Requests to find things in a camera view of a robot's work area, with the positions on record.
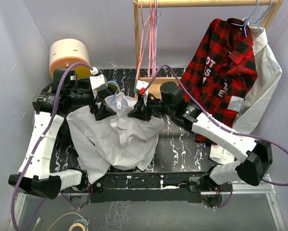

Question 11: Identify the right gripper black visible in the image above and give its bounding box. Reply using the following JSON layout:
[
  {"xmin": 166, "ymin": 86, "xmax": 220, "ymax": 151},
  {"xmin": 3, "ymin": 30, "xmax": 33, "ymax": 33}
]
[{"xmin": 127, "ymin": 94, "xmax": 175, "ymax": 122}]

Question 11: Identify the blue hanger holding shirts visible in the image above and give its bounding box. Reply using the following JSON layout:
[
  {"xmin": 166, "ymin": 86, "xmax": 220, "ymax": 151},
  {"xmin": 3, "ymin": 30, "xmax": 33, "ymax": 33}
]
[{"xmin": 230, "ymin": 0, "xmax": 274, "ymax": 37}]

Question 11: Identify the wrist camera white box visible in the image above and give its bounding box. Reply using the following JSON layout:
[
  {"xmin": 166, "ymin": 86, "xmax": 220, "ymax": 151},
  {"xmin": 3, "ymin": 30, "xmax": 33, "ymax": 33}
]
[
  {"xmin": 134, "ymin": 80, "xmax": 149, "ymax": 100},
  {"xmin": 89, "ymin": 67, "xmax": 108, "ymax": 92}
]

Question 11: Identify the blue wire hanger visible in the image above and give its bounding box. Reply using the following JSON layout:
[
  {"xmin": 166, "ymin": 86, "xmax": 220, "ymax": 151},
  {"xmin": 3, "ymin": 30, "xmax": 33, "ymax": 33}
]
[{"xmin": 105, "ymin": 90, "xmax": 128, "ymax": 109}]

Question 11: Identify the pink wire hanger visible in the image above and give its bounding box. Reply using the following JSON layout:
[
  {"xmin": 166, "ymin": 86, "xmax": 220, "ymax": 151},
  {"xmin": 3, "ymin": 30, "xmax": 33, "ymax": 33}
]
[{"xmin": 133, "ymin": 0, "xmax": 161, "ymax": 80}]

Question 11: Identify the beige coiled cable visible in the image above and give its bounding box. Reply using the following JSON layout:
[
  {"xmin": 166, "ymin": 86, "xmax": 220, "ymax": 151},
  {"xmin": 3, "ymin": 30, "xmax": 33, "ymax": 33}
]
[{"xmin": 33, "ymin": 212, "xmax": 90, "ymax": 231}]

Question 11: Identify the black garment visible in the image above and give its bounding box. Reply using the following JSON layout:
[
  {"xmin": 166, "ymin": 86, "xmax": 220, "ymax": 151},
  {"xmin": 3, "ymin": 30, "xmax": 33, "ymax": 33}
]
[{"xmin": 58, "ymin": 81, "xmax": 115, "ymax": 145}]

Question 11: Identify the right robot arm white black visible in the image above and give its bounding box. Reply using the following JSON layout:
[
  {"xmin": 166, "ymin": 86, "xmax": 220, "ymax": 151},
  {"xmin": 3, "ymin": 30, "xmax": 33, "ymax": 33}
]
[{"xmin": 128, "ymin": 82, "xmax": 273, "ymax": 191}]

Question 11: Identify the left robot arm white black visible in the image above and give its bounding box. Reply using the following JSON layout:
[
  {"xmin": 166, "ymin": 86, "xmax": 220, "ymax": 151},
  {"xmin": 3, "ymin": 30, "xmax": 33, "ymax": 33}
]
[{"xmin": 8, "ymin": 68, "xmax": 111, "ymax": 199}]

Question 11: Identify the olive green basket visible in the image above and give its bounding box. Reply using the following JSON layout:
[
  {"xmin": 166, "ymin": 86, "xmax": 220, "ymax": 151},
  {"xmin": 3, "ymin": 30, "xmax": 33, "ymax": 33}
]
[{"xmin": 107, "ymin": 80, "xmax": 121, "ymax": 95}]

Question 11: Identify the red black plaid shirt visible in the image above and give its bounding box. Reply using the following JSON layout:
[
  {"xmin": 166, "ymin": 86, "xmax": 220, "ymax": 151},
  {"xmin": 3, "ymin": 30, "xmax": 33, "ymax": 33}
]
[{"xmin": 178, "ymin": 18, "xmax": 259, "ymax": 145}]

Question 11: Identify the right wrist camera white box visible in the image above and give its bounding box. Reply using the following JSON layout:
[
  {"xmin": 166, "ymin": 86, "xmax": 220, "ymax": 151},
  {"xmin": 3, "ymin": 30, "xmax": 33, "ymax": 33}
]
[{"xmin": 134, "ymin": 80, "xmax": 149, "ymax": 100}]

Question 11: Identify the aluminium frame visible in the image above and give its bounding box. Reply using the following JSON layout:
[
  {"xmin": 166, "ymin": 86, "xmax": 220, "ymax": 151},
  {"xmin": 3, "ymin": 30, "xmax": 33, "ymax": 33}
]
[{"xmin": 15, "ymin": 182, "xmax": 286, "ymax": 231}]

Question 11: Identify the wooden clothes rack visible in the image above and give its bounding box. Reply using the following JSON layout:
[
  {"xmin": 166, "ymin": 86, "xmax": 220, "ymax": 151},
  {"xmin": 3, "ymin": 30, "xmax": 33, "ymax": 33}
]
[{"xmin": 133, "ymin": 0, "xmax": 283, "ymax": 96}]

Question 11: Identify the cream orange yellow cylinder container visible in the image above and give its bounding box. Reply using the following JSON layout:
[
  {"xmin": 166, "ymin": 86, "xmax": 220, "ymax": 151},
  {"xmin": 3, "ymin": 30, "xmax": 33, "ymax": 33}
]
[{"xmin": 49, "ymin": 38, "xmax": 90, "ymax": 78}]

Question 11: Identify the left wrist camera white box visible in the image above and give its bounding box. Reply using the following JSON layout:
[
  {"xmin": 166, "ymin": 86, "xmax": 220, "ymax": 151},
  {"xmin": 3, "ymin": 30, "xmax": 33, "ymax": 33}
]
[{"xmin": 89, "ymin": 67, "xmax": 108, "ymax": 92}]

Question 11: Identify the cream white hanging shirt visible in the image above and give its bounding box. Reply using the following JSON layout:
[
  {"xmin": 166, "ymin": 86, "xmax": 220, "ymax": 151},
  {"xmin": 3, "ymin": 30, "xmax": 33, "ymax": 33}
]
[{"xmin": 208, "ymin": 25, "xmax": 283, "ymax": 166}]

